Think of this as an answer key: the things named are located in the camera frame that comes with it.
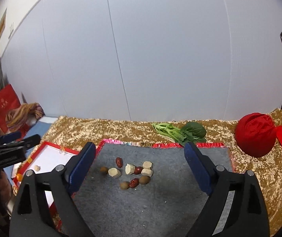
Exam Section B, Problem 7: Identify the red velvet hat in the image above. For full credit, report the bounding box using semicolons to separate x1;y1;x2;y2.
235;112;276;158

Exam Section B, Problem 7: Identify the red gift bag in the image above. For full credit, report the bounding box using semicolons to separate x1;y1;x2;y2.
0;84;21;135

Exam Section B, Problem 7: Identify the white tray red rim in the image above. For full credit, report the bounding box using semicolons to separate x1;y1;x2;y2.
12;141;83;232

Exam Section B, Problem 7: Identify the brown longan large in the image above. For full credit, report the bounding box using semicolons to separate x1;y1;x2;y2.
139;176;151;185

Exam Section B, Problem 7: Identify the striped knitted scarf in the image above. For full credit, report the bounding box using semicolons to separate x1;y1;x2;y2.
5;103;45;132

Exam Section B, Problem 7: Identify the brown longan small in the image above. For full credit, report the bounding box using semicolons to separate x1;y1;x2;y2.
100;166;109;174

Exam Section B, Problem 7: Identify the grey felt mat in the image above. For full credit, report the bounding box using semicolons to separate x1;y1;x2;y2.
64;141;235;237

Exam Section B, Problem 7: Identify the red jujube date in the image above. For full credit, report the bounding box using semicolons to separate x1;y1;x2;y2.
115;157;123;168
129;178;139;188
134;166;143;175

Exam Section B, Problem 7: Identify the gold sequin tablecloth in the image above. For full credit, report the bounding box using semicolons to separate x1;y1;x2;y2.
12;107;282;236

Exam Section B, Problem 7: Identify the orange kumquat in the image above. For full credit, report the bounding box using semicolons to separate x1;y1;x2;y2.
16;173;23;181

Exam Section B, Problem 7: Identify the green bok choy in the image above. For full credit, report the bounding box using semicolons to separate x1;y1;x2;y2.
152;121;206;146

